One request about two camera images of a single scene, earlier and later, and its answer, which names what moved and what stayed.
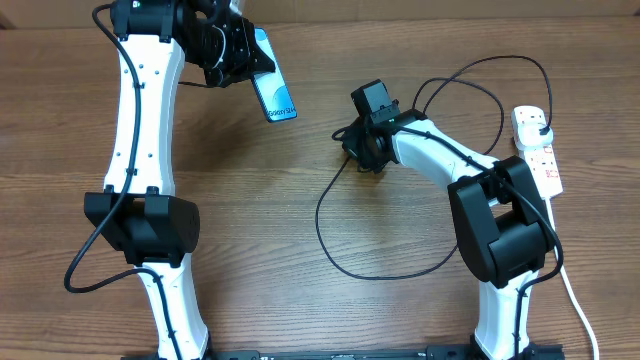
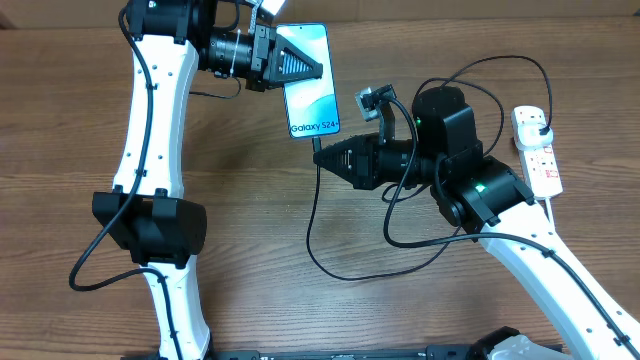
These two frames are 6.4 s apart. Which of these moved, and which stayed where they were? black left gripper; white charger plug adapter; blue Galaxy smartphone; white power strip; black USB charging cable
Moved: blue Galaxy smartphone; black left gripper; black USB charging cable
Stayed: white power strip; white charger plug adapter
